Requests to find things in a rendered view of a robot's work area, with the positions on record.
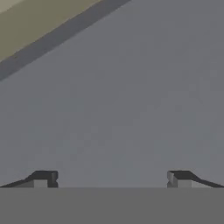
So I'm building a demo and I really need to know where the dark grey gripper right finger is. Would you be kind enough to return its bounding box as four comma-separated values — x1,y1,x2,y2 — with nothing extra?
166,170,224,189

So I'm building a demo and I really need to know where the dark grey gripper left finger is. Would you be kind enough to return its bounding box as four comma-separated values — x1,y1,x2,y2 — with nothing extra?
0,170,60,189

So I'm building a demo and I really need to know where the grey fridge door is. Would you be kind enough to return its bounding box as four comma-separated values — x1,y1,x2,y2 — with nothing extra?
0,0,224,189

